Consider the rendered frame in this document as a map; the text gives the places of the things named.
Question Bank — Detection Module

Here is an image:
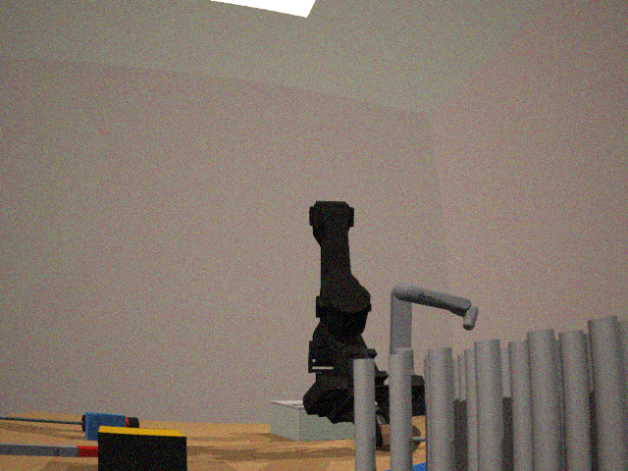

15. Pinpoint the blue block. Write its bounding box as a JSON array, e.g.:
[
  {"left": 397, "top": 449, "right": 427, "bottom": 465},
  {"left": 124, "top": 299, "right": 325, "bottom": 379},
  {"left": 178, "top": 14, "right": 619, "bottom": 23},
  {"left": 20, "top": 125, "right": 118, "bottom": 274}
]
[{"left": 84, "top": 412, "right": 126, "bottom": 441}]

